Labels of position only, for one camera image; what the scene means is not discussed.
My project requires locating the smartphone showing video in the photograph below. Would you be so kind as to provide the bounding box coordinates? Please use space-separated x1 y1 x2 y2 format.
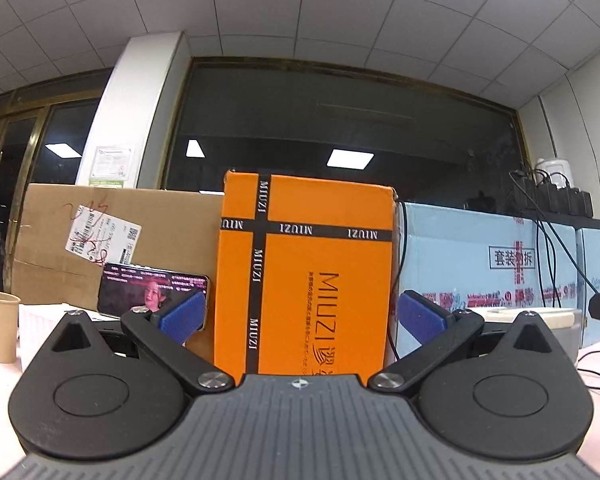
97 263 210 318

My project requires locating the orange MIUZI box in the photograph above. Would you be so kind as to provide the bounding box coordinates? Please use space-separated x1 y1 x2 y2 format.
213 171 396 382

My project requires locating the black charger dock row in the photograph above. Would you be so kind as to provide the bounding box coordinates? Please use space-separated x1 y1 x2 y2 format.
506 170 600 230

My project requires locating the white kettle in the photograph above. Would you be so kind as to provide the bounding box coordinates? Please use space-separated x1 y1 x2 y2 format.
534 158 574 188

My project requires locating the grey white lidded container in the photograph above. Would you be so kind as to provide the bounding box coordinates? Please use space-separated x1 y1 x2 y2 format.
471 307 582 363

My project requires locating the pillar paper notice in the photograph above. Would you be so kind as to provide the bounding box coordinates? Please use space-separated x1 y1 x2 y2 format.
88 146 133 188

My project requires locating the white coffee box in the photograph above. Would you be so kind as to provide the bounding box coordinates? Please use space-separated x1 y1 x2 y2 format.
18 304 118 370

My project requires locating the brown paper cup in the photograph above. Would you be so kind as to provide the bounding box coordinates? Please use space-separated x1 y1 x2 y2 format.
0 292 20 364

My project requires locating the brown cardboard box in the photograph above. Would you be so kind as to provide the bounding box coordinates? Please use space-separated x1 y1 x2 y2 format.
9 182 226 366

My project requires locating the black USB cable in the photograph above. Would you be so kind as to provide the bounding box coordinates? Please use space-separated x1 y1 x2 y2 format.
386 200 410 361

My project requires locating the large light blue carton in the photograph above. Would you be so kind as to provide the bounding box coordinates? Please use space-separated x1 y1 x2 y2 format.
386 200 581 361

